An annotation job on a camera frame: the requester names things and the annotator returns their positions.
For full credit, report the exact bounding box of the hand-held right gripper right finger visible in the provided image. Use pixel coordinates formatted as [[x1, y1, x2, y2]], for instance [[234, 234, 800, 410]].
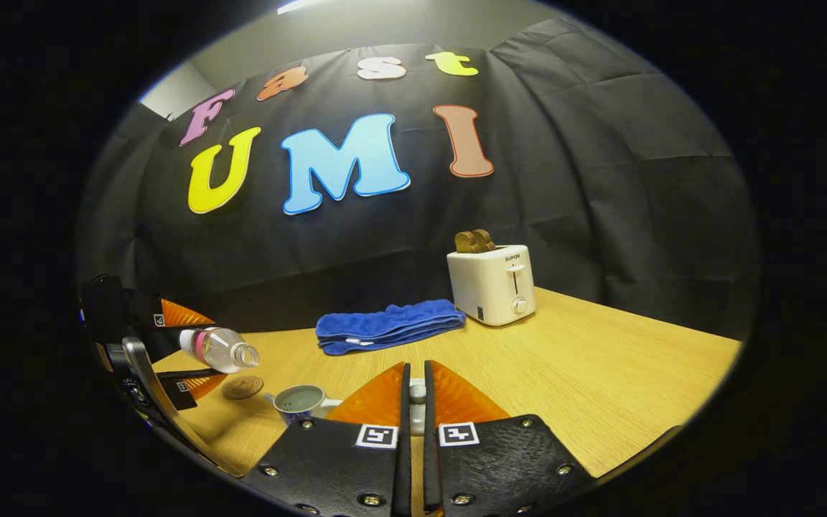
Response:
[[423, 359, 597, 517]]

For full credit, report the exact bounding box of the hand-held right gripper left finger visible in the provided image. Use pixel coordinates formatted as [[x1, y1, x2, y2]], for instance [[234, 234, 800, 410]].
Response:
[[241, 361, 412, 517]]

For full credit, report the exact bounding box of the clear plastic water bottle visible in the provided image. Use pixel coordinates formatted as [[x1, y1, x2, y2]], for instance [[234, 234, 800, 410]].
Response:
[[179, 327, 261, 374]]

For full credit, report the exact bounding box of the round brown coaster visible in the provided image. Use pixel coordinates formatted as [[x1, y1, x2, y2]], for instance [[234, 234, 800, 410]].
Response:
[[221, 375, 265, 401]]

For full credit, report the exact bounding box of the white blue-patterned teacup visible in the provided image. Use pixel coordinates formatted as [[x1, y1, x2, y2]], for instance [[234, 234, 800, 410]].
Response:
[[264, 385, 344, 427]]

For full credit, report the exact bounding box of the folded blue towel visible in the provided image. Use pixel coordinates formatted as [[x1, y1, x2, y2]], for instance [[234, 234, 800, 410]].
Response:
[[315, 299, 467, 356]]

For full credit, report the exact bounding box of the white toaster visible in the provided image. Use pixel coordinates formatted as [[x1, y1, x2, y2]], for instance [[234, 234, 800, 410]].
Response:
[[447, 245, 536, 327]]

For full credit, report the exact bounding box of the black backdrop cloth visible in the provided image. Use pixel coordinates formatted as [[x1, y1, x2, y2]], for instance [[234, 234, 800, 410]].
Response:
[[76, 18, 759, 342]]

